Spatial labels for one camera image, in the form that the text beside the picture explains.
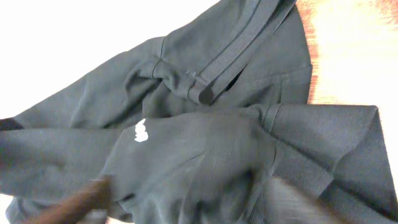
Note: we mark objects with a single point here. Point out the black shorts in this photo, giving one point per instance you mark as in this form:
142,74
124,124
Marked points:
192,125

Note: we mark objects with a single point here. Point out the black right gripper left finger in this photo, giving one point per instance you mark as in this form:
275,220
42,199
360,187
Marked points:
96,196

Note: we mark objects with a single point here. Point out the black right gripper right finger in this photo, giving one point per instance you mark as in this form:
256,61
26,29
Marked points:
284,203

